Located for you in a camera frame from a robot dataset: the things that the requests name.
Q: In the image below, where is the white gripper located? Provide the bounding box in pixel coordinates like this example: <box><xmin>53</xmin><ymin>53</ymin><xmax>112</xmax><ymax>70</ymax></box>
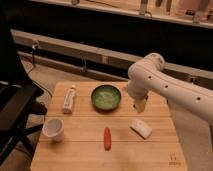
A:
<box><xmin>127</xmin><ymin>83</ymin><xmax>148</xmax><ymax>113</ymax></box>

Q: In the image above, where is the white plastic bottle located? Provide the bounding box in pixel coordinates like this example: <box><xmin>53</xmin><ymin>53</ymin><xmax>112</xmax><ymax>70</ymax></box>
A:
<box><xmin>62</xmin><ymin>85</ymin><xmax>76</xmax><ymax>114</ymax></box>

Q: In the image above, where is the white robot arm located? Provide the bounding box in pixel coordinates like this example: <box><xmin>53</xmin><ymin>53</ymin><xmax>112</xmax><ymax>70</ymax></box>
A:
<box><xmin>127</xmin><ymin>53</ymin><xmax>213</xmax><ymax>125</ymax></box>

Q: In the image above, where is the green ceramic bowl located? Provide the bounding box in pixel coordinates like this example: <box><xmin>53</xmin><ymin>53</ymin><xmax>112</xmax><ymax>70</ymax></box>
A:
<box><xmin>91</xmin><ymin>84</ymin><xmax>121</xmax><ymax>111</ymax></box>

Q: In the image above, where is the white sponge block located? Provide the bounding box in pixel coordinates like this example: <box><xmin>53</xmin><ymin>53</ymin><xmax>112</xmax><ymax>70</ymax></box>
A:
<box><xmin>130</xmin><ymin>119</ymin><xmax>152</xmax><ymax>139</ymax></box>

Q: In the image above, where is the red chili pepper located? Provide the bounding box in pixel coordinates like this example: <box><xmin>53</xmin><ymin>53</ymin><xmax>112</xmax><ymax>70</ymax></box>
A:
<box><xmin>104</xmin><ymin>128</ymin><xmax>111</xmax><ymax>151</ymax></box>

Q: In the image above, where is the wooden table board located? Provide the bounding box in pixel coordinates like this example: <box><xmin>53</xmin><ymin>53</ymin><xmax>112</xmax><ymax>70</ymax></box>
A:
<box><xmin>31</xmin><ymin>81</ymin><xmax>187</xmax><ymax>171</ymax></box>

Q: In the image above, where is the white paper cup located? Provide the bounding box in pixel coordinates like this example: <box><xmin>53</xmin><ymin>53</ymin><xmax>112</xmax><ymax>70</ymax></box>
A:
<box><xmin>42</xmin><ymin>118</ymin><xmax>64</xmax><ymax>142</ymax></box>

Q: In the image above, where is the black chair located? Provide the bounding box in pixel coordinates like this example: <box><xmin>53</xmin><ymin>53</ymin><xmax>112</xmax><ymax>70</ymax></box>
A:
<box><xmin>0</xmin><ymin>84</ymin><xmax>47</xmax><ymax>165</ymax></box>

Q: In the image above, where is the black cable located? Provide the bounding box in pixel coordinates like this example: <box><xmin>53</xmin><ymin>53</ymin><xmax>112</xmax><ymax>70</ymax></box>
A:
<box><xmin>19</xmin><ymin>54</ymin><xmax>54</xmax><ymax>98</ymax></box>

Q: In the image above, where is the grey metal rail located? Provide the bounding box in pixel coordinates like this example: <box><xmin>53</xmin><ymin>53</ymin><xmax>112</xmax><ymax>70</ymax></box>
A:
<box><xmin>10</xmin><ymin>28</ymin><xmax>213</xmax><ymax>81</ymax></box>

